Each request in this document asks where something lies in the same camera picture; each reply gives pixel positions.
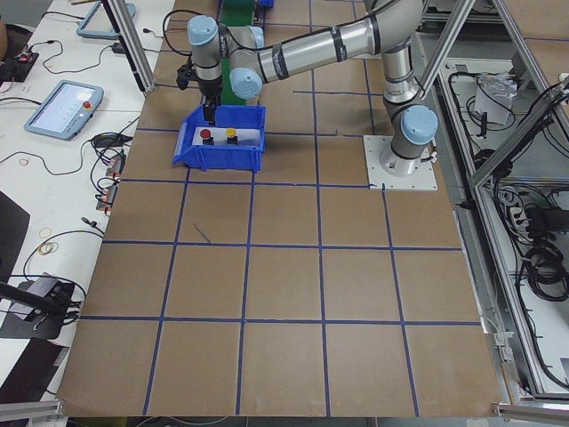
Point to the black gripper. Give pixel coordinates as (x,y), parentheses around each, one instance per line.
(209,89)

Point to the red push button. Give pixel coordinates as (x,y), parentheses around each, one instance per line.
(206,137)

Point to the yellow push button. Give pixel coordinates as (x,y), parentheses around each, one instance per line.
(231,135)

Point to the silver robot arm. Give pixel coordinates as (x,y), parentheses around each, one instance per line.
(385,30)

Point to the white foam bin liner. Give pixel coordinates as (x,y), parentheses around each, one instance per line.
(246,137)

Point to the blue left plastic bin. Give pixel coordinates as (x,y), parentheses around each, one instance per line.
(206,157)

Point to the black power adapter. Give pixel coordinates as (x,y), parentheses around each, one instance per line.
(117,48)

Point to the far teach pendant tablet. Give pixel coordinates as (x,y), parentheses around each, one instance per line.
(96,24)

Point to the teach pendant tablet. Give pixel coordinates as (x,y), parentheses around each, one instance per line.
(66,110)
(96,24)

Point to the near teach pendant tablet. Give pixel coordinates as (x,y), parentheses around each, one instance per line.
(66,110)

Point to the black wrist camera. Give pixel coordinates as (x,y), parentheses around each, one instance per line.
(185,75)

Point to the aluminium frame post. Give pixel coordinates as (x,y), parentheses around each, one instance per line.
(127,35)

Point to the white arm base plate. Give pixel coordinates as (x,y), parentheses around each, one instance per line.
(387,171)

